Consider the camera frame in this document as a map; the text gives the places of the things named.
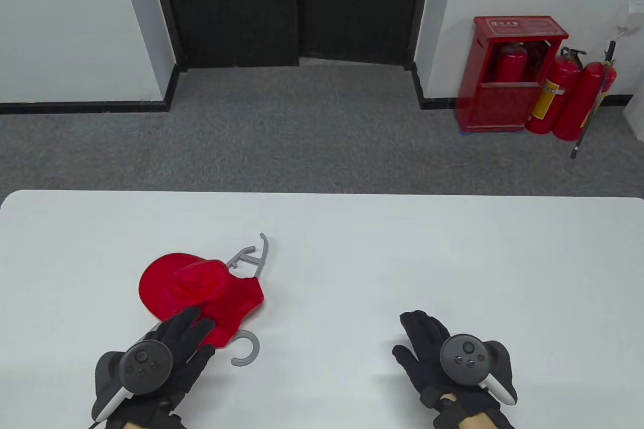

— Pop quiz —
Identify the person's left hand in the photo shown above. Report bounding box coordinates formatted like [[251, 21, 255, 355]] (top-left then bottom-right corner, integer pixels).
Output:
[[108, 306, 218, 429]]

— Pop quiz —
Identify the person's right hand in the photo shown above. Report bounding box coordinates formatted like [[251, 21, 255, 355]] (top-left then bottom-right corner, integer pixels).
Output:
[[392, 310, 514, 429]]

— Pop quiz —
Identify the gray hanger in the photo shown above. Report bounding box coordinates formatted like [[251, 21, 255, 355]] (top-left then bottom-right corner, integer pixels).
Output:
[[144, 233, 269, 367]]

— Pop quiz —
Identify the red baseball cap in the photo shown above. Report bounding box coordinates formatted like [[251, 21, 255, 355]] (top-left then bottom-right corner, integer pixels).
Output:
[[138, 253, 266, 349]]

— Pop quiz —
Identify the person's right forearm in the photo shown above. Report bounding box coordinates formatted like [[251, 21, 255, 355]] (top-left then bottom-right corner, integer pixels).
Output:
[[453, 411, 493, 429]]

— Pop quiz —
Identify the gray right hand controller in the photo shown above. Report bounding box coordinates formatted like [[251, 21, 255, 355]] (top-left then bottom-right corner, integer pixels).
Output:
[[440, 333, 517, 405]]

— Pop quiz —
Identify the gray hand controller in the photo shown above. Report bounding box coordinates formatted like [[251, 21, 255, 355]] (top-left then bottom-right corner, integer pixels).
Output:
[[92, 340, 173, 422], [440, 333, 517, 405]]

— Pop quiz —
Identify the gray left hand controller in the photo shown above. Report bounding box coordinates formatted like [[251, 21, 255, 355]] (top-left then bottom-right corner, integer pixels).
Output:
[[92, 340, 173, 422]]

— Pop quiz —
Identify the red fire extinguisher cabinet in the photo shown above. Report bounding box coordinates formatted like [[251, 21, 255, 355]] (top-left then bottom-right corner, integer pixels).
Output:
[[455, 16, 569, 134]]

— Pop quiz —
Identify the red fire extinguisher right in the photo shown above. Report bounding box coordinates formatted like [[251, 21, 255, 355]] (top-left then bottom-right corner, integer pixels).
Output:
[[571, 41, 617, 159]]

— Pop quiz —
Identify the red fire extinguisher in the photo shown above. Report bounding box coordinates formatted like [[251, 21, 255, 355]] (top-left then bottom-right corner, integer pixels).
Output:
[[496, 42, 529, 82], [552, 61, 617, 141], [526, 47, 587, 134], [571, 41, 617, 159]]

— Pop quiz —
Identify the white bag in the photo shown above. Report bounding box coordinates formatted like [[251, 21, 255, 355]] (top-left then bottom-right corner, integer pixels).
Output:
[[624, 95, 644, 141]]

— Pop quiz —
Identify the black door leaf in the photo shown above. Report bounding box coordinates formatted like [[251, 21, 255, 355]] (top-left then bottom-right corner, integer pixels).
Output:
[[297, 0, 428, 66], [156, 0, 300, 69]]

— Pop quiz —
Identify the white paper tag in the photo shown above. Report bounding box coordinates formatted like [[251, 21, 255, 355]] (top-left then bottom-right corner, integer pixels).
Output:
[[618, 3, 644, 37]]

